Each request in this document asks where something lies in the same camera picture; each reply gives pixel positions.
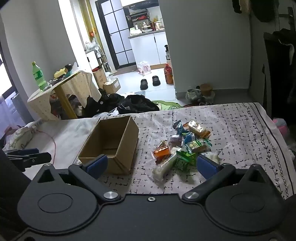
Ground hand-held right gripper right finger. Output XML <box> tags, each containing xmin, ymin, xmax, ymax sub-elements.
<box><xmin>182</xmin><ymin>155</ymin><xmax>269</xmax><ymax>202</ymax></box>

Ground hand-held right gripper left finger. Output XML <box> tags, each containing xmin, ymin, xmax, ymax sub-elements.
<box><xmin>33</xmin><ymin>154</ymin><xmax>122</xmax><ymax>202</ymax></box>

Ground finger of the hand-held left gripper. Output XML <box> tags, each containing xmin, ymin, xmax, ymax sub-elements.
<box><xmin>8</xmin><ymin>152</ymin><xmax>52</xmax><ymax>172</ymax></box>
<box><xmin>5</xmin><ymin>148</ymin><xmax>40</xmax><ymax>157</ymax></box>

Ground short white snack packet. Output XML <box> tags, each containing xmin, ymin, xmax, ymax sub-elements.
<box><xmin>205</xmin><ymin>152</ymin><xmax>221</xmax><ymax>165</ymax></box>

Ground green-striped snack packet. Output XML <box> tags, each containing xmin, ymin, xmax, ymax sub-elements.
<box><xmin>186</xmin><ymin>138</ymin><xmax>212</xmax><ymax>154</ymax></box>

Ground green snack packet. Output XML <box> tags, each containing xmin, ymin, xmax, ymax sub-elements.
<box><xmin>176</xmin><ymin>150</ymin><xmax>197</xmax><ymax>170</ymax></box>

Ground brown cardboard box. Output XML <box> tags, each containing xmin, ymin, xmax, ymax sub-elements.
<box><xmin>78</xmin><ymin>115</ymin><xmax>139</xmax><ymax>175</ymax></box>

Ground blue green-edged snack packet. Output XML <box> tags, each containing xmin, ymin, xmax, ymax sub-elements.
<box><xmin>183</xmin><ymin>132</ymin><xmax>197</xmax><ymax>149</ymax></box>

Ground purple snack packet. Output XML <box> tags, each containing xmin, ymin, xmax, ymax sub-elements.
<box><xmin>168</xmin><ymin>135</ymin><xmax>184</xmax><ymax>149</ymax></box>

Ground long white snack packet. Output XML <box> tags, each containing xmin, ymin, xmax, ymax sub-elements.
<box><xmin>151</xmin><ymin>154</ymin><xmax>179</xmax><ymax>183</ymax></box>

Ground cream cloth bag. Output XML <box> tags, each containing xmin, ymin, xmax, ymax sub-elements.
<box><xmin>5</xmin><ymin>126</ymin><xmax>35</xmax><ymax>150</ymax></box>

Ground white power strip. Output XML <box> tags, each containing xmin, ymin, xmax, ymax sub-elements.
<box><xmin>25</xmin><ymin>118</ymin><xmax>43</xmax><ymax>132</ymax></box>

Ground plain white blanket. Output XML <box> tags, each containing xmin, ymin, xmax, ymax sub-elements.
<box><xmin>23</xmin><ymin>117</ymin><xmax>102</xmax><ymax>181</ymax></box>

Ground black jacket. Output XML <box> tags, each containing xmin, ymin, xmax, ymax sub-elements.
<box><xmin>83</xmin><ymin>93</ymin><xmax>125</xmax><ymax>117</ymax></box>

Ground yellow wooden table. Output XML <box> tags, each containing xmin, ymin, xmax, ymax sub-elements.
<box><xmin>50</xmin><ymin>71</ymin><xmax>81</xmax><ymax>120</ymax></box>

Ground green rug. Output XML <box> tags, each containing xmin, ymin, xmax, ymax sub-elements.
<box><xmin>151</xmin><ymin>100</ymin><xmax>185</xmax><ymax>109</ymax></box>

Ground black bag on floor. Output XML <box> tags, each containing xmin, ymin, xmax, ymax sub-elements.
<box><xmin>117</xmin><ymin>95</ymin><xmax>160</xmax><ymax>114</ymax></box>

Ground grey plastic bag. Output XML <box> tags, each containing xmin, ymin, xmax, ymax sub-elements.
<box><xmin>186</xmin><ymin>87</ymin><xmax>201</xmax><ymax>103</ymax></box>

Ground green soda bottle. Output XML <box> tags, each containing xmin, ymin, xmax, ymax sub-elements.
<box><xmin>32</xmin><ymin>61</ymin><xmax>47</xmax><ymax>90</ymax></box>

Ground brown woven pot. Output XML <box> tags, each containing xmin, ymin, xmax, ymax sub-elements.
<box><xmin>200</xmin><ymin>83</ymin><xmax>215</xmax><ymax>98</ymax></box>

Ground small table with cloth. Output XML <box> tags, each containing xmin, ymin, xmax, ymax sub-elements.
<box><xmin>27</xmin><ymin>71</ymin><xmax>102</xmax><ymax>121</ymax></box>

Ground open brown carton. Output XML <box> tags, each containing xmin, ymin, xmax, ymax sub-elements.
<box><xmin>103</xmin><ymin>77</ymin><xmax>121</xmax><ymax>93</ymax></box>

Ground pink soft item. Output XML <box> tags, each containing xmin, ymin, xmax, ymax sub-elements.
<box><xmin>273</xmin><ymin>118</ymin><xmax>288</xmax><ymax>139</ymax></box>

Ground tall brown carton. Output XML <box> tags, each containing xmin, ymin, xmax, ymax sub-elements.
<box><xmin>92</xmin><ymin>67</ymin><xmax>108</xmax><ymax>87</ymax></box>

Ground red orange bag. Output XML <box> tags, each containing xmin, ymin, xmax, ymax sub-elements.
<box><xmin>164</xmin><ymin>64</ymin><xmax>174</xmax><ymax>84</ymax></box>

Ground white small appliance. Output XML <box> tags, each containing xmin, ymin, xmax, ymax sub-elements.
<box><xmin>85</xmin><ymin>50</ymin><xmax>102</xmax><ymax>72</ymax></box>

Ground pink plastic bag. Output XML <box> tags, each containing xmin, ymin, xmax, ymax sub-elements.
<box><xmin>137</xmin><ymin>61</ymin><xmax>152</xmax><ymax>75</ymax></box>

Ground dark garment on rack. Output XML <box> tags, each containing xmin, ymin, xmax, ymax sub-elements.
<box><xmin>264</xmin><ymin>28</ymin><xmax>296</xmax><ymax>121</ymax></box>

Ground white kitchen cabinet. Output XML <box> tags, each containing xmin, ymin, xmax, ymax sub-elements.
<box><xmin>128</xmin><ymin>30</ymin><xmax>168</xmax><ymax>66</ymax></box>

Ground black framed glass door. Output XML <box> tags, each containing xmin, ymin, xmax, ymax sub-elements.
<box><xmin>95</xmin><ymin>0</ymin><xmax>136</xmax><ymax>70</ymax></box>

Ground bottles on kitchen counter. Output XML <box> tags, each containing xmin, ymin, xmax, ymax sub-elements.
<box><xmin>128</xmin><ymin>14</ymin><xmax>166</xmax><ymax>35</ymax></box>

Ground dark hanging clothes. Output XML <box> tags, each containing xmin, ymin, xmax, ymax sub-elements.
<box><xmin>232</xmin><ymin>0</ymin><xmax>281</xmax><ymax>22</ymax></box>

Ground red cable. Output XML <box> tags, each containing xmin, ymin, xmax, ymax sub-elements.
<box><xmin>35</xmin><ymin>130</ymin><xmax>57</xmax><ymax>165</ymax></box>

